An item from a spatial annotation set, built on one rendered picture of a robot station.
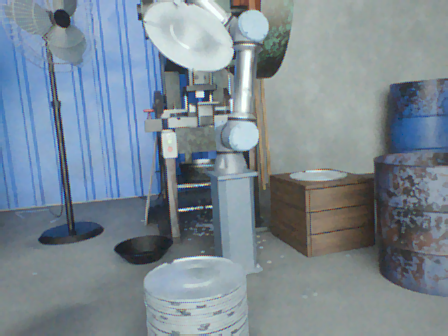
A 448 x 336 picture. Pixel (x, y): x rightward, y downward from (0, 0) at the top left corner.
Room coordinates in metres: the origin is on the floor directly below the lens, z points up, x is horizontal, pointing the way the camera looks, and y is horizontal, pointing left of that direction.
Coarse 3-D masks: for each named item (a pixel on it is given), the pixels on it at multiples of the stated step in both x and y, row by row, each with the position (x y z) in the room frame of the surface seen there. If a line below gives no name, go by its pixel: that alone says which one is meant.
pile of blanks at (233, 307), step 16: (144, 288) 0.99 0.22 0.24; (240, 288) 0.96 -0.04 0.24; (160, 304) 0.92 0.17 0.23; (176, 304) 0.91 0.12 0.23; (192, 304) 0.89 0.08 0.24; (208, 304) 0.90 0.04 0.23; (224, 304) 0.92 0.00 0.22; (240, 304) 0.96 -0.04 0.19; (160, 320) 0.92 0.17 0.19; (176, 320) 0.90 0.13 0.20; (192, 320) 0.89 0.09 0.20; (208, 320) 0.90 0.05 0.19; (224, 320) 0.92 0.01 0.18; (240, 320) 0.95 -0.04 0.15
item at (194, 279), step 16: (160, 272) 1.09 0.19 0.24; (176, 272) 1.08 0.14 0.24; (192, 272) 1.06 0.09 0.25; (208, 272) 1.05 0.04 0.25; (224, 272) 1.06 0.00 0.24; (240, 272) 1.05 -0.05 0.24; (160, 288) 0.98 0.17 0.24; (176, 288) 0.97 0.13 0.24; (192, 288) 0.97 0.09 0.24; (208, 288) 0.96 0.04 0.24; (224, 288) 0.96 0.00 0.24
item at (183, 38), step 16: (160, 0) 1.24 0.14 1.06; (144, 16) 1.17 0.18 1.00; (160, 16) 1.20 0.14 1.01; (176, 16) 1.24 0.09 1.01; (192, 16) 1.27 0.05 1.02; (208, 16) 1.31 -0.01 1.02; (160, 32) 1.16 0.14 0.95; (176, 32) 1.18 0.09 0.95; (192, 32) 1.21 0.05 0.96; (208, 32) 1.26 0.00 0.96; (224, 32) 1.29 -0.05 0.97; (160, 48) 1.12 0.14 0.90; (176, 48) 1.15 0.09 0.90; (192, 48) 1.17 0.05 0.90; (208, 48) 1.21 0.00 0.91; (224, 48) 1.24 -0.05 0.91; (208, 64) 1.16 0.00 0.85; (224, 64) 1.20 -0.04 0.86
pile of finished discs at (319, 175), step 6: (294, 174) 2.06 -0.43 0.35; (300, 174) 2.05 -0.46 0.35; (306, 174) 2.00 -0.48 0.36; (312, 174) 1.99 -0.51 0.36; (318, 174) 1.98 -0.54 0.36; (324, 174) 1.97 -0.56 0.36; (330, 174) 1.99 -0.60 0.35; (336, 174) 1.98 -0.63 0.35; (342, 174) 1.97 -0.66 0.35; (306, 180) 1.86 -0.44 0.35; (312, 180) 1.85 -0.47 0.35; (318, 180) 1.84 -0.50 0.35; (324, 180) 1.83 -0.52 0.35
